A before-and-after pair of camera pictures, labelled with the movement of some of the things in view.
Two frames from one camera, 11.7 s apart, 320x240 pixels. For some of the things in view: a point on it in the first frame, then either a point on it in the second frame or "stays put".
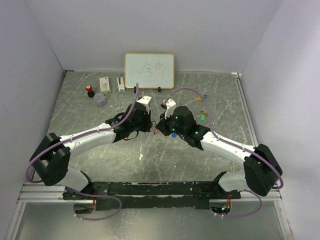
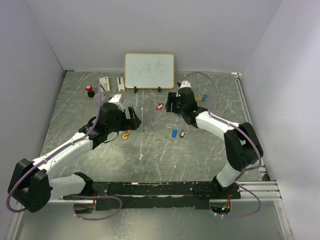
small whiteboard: [150, 70] stays put
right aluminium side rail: [276, 191] stays put
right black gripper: [161, 126] to [171, 99]
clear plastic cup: [100, 99] stays put
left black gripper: [149, 124] to [132, 123]
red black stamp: [91, 93] stays put
